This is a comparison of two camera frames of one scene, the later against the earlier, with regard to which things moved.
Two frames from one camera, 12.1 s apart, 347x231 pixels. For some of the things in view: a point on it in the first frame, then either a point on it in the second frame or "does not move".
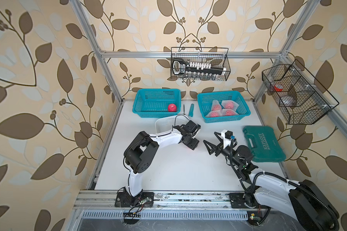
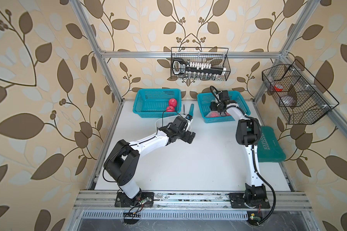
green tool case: (264, 144) does not move
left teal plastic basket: (153, 103) does not move
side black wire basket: (301, 97) does not move
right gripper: (220, 149) → (213, 106)
